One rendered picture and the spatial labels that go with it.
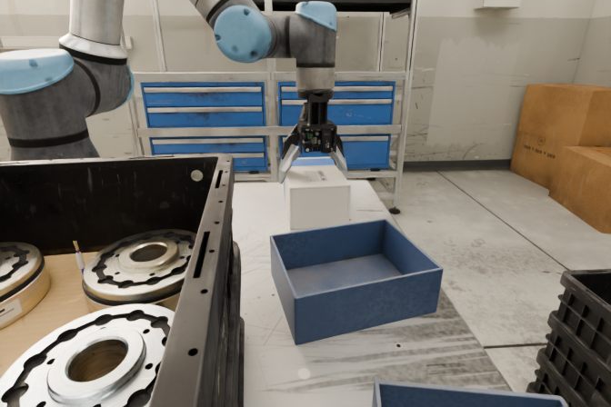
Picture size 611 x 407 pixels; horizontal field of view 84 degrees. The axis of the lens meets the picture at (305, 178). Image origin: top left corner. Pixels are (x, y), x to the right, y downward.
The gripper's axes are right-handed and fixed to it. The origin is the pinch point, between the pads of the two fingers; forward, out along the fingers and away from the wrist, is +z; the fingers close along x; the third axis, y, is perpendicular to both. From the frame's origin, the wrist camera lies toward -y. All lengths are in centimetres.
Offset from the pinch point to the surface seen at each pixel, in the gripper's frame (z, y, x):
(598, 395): 34, 31, 51
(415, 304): 4.2, 36.0, 8.4
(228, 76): -15, -139, -29
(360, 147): 30, -136, 52
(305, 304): 0.5, 38.5, -6.5
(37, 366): -9, 53, -24
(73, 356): -10, 54, -22
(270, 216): 6.4, 3.5, -9.7
